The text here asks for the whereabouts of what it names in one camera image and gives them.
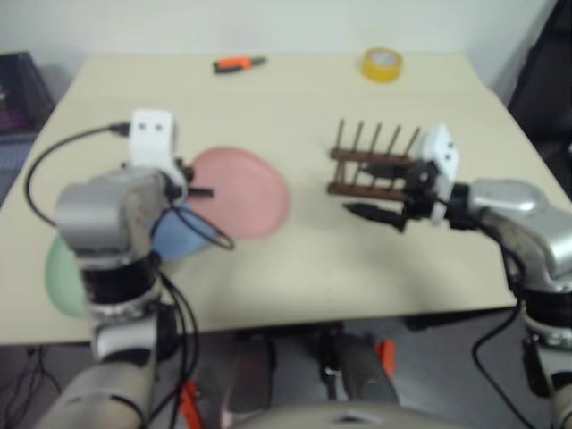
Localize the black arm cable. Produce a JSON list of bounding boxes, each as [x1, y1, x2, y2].
[[149, 267, 202, 424], [472, 249, 537, 399]]

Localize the yellow tape roll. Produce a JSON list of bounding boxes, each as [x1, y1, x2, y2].
[[360, 46, 404, 84]]

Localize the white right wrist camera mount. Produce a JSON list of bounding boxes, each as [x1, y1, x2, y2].
[[417, 123, 462, 224]]

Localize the blue plate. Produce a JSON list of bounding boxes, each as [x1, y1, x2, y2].
[[153, 203, 221, 263]]

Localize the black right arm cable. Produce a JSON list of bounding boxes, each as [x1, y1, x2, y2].
[[472, 249, 537, 399]]

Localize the black box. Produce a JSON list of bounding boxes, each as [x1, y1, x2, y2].
[[0, 51, 57, 135]]

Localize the orange black marker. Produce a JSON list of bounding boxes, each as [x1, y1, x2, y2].
[[213, 55, 269, 75]]

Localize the wooden dish rack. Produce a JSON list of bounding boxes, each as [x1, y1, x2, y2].
[[325, 117, 424, 203]]

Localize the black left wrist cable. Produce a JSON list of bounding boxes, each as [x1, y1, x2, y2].
[[24, 121, 236, 252]]

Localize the orange clamp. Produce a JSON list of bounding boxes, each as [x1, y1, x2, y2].
[[376, 340, 398, 382], [177, 378, 207, 429]]

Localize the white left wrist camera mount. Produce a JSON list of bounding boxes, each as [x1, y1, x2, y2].
[[130, 108, 187, 187]]

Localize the grey robot torso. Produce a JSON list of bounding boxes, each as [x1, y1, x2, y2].
[[221, 400, 433, 429]]

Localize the black chair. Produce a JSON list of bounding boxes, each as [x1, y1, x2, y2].
[[506, 0, 572, 203]]

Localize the green plate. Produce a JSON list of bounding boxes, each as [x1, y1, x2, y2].
[[44, 234, 91, 320]]

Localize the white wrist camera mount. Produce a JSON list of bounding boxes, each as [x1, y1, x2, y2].
[[130, 108, 187, 187], [417, 123, 462, 224]]

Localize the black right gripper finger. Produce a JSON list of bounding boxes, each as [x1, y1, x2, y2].
[[342, 201, 407, 234], [358, 164, 407, 179]]

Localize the pink plate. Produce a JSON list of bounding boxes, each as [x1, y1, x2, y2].
[[187, 146, 292, 240]]

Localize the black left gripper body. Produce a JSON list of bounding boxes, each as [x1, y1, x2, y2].
[[172, 156, 197, 203]]

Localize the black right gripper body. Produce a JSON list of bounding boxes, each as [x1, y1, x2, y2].
[[396, 159, 442, 234]]

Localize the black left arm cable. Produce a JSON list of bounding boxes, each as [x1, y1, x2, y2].
[[149, 267, 202, 424]]

